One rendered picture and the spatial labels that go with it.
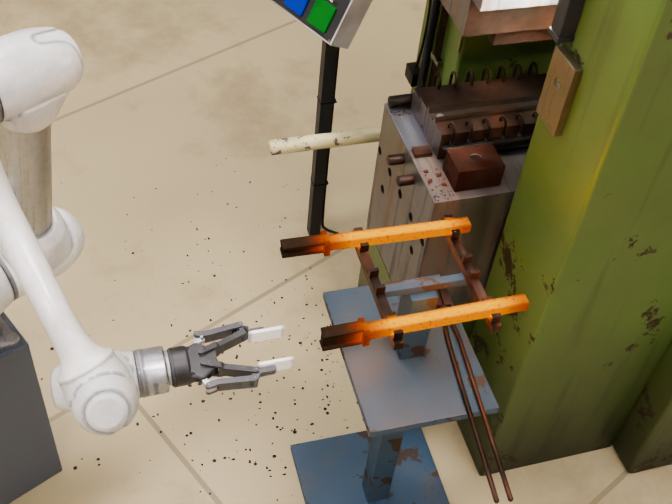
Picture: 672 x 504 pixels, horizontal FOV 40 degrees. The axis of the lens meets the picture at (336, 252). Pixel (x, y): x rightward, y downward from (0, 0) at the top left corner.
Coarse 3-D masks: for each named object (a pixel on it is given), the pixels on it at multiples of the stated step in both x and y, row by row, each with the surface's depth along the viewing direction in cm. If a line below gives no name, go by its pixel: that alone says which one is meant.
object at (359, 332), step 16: (464, 304) 189; (480, 304) 189; (496, 304) 189; (512, 304) 190; (528, 304) 190; (384, 320) 184; (400, 320) 184; (416, 320) 185; (432, 320) 185; (448, 320) 186; (464, 320) 188; (336, 336) 179; (352, 336) 182; (368, 336) 181; (384, 336) 184
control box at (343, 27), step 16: (272, 0) 261; (336, 0) 247; (352, 0) 244; (368, 0) 248; (304, 16) 254; (336, 16) 247; (352, 16) 248; (320, 32) 251; (336, 32) 248; (352, 32) 252
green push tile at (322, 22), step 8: (320, 0) 249; (312, 8) 251; (320, 8) 250; (328, 8) 248; (336, 8) 247; (312, 16) 251; (320, 16) 250; (328, 16) 248; (312, 24) 252; (320, 24) 250; (328, 24) 248
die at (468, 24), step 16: (448, 0) 206; (464, 0) 198; (464, 16) 199; (480, 16) 199; (496, 16) 200; (512, 16) 202; (528, 16) 203; (544, 16) 204; (464, 32) 201; (480, 32) 202; (496, 32) 204
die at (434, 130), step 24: (432, 96) 233; (456, 96) 233; (480, 96) 234; (504, 96) 235; (528, 96) 234; (432, 120) 227; (456, 120) 227; (480, 120) 227; (528, 120) 229; (432, 144) 229
